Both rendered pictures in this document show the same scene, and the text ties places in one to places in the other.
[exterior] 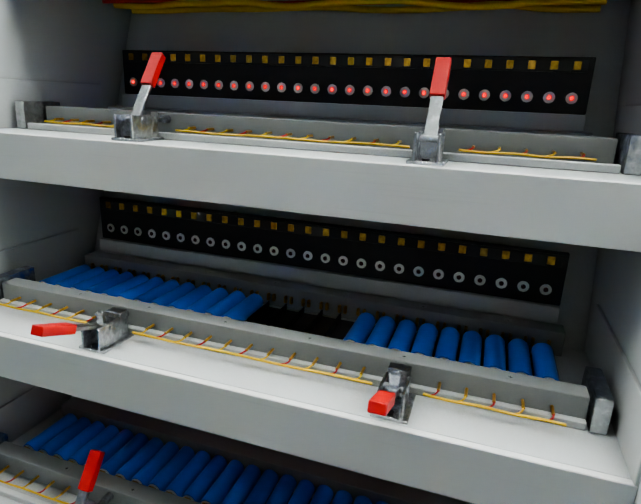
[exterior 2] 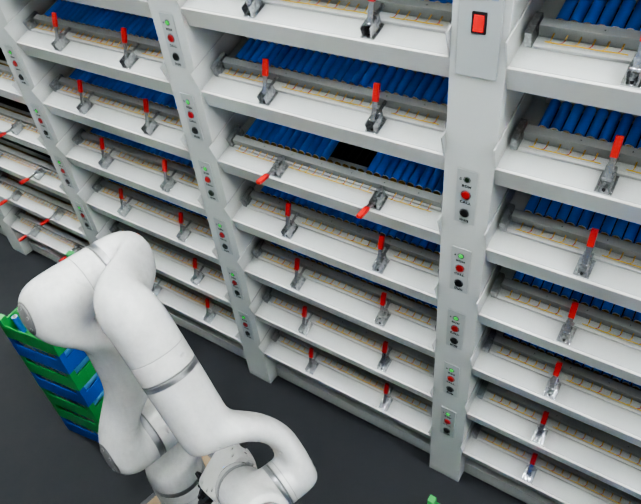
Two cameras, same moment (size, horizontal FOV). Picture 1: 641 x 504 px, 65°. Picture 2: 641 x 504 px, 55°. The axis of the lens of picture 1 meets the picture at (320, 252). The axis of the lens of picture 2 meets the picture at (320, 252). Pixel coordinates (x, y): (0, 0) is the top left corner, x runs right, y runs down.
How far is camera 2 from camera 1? 103 cm
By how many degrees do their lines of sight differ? 47
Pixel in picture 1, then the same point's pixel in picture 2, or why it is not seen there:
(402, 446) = (379, 217)
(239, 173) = (309, 125)
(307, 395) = (350, 197)
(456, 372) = (400, 190)
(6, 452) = (255, 195)
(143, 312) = (290, 157)
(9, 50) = (200, 46)
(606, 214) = (428, 158)
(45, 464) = (271, 200)
